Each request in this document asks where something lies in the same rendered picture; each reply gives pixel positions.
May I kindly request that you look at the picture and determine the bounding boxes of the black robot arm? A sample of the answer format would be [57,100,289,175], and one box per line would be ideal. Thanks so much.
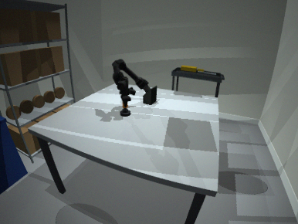
[112,59,150,95]

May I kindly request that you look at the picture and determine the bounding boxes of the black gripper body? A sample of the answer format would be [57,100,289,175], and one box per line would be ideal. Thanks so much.
[120,87,131,102]

